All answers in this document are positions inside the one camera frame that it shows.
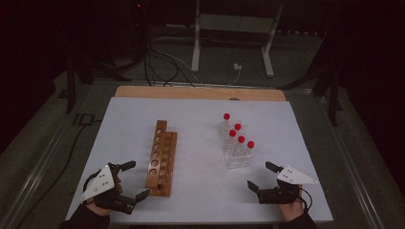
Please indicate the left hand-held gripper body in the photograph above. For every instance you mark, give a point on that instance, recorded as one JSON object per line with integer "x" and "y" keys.
{"x": 98, "y": 183}

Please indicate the clear acrylic test tube rack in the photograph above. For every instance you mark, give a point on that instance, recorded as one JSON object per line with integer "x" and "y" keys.
{"x": 238, "y": 162}

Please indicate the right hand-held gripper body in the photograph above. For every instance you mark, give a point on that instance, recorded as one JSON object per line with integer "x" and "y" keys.
{"x": 280, "y": 194}

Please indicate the black metal stand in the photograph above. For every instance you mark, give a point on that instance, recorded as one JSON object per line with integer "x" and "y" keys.
{"x": 70, "y": 86}
{"x": 333, "y": 101}

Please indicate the white table sheet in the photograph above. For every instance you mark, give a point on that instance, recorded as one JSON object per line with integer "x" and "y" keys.
{"x": 203, "y": 191}

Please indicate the person's right hand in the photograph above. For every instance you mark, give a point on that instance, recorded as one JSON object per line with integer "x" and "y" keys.
{"x": 290, "y": 210}

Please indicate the person's left hand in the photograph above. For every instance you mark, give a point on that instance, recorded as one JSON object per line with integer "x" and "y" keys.
{"x": 95, "y": 207}

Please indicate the wooden test tube rack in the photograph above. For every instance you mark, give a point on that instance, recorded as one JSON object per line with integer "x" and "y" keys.
{"x": 165, "y": 178}

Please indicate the aluminium floor rail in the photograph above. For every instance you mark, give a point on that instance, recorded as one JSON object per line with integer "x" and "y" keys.
{"x": 38, "y": 171}
{"x": 353, "y": 171}

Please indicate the white metal stand frame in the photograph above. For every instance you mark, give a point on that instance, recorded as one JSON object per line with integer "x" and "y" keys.
{"x": 196, "y": 47}

